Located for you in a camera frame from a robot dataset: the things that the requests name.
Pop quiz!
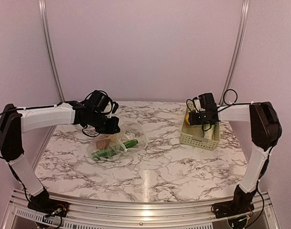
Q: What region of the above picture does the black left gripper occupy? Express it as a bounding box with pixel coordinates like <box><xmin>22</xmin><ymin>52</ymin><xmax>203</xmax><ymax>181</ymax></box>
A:
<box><xmin>89</xmin><ymin>110</ymin><xmax>120</xmax><ymax>134</ymax></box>

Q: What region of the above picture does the yellow orange fake corn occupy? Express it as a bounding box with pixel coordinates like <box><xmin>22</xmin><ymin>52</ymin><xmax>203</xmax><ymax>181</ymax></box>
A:
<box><xmin>185</xmin><ymin>113</ymin><xmax>191</xmax><ymax>125</ymax></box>

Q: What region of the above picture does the polka dot zip top bag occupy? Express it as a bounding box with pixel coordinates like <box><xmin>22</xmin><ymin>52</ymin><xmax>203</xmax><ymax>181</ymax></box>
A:
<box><xmin>86</xmin><ymin>122</ymin><xmax>147</xmax><ymax>161</ymax></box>

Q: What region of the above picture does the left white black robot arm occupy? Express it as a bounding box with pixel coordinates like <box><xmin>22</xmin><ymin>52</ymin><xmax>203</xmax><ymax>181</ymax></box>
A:
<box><xmin>0</xmin><ymin>90</ymin><xmax>120</xmax><ymax>212</ymax></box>

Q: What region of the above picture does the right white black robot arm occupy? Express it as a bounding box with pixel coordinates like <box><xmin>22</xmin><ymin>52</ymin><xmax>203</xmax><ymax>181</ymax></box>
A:
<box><xmin>188</xmin><ymin>93</ymin><xmax>282</xmax><ymax>218</ymax></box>

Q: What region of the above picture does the green fake cucumber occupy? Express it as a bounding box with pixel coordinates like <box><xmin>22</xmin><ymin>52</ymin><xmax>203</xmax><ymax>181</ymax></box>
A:
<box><xmin>92</xmin><ymin>139</ymin><xmax>138</xmax><ymax>160</ymax></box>

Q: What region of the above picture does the pale green plastic basket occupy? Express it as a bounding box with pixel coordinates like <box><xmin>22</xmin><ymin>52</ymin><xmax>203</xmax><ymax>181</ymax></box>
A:
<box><xmin>180</xmin><ymin>109</ymin><xmax>220</xmax><ymax>151</ymax></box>

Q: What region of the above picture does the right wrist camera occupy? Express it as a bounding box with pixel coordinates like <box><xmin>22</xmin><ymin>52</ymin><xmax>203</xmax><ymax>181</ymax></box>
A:
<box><xmin>186</xmin><ymin>97</ymin><xmax>204</xmax><ymax>112</ymax></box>

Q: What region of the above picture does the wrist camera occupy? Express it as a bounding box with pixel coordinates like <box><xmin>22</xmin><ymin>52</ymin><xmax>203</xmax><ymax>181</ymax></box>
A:
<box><xmin>186</xmin><ymin>97</ymin><xmax>204</xmax><ymax>112</ymax></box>
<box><xmin>107</xmin><ymin>102</ymin><xmax>119</xmax><ymax>118</ymax></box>

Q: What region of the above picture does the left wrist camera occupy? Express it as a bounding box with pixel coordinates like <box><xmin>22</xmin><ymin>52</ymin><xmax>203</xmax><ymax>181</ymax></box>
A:
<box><xmin>107</xmin><ymin>102</ymin><xmax>119</xmax><ymax>118</ymax></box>

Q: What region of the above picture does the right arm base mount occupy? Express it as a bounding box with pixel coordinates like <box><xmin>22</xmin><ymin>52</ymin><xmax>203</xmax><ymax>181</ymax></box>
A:
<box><xmin>211</xmin><ymin>201</ymin><xmax>254</xmax><ymax>219</ymax></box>

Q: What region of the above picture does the front aluminium rail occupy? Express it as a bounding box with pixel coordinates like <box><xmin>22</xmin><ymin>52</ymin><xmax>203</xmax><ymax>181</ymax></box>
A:
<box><xmin>1</xmin><ymin>189</ymin><xmax>280</xmax><ymax>229</ymax></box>

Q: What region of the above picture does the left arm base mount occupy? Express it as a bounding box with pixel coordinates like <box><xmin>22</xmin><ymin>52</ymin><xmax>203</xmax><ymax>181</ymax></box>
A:
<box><xmin>28</xmin><ymin>199</ymin><xmax>69</xmax><ymax>218</ymax></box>

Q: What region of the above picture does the left aluminium frame post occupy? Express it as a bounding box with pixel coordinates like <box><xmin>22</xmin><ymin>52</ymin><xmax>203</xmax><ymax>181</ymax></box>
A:
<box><xmin>38</xmin><ymin>0</ymin><xmax>66</xmax><ymax>102</ymax></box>

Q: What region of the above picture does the aluminium frame post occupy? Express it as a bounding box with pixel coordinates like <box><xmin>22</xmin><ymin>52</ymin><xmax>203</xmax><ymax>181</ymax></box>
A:
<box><xmin>222</xmin><ymin>0</ymin><xmax>250</xmax><ymax>93</ymax></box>
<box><xmin>38</xmin><ymin>0</ymin><xmax>66</xmax><ymax>102</ymax></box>

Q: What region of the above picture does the right aluminium frame post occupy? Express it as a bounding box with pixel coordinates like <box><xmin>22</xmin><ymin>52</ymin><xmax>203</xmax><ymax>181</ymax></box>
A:
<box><xmin>222</xmin><ymin>0</ymin><xmax>250</xmax><ymax>93</ymax></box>

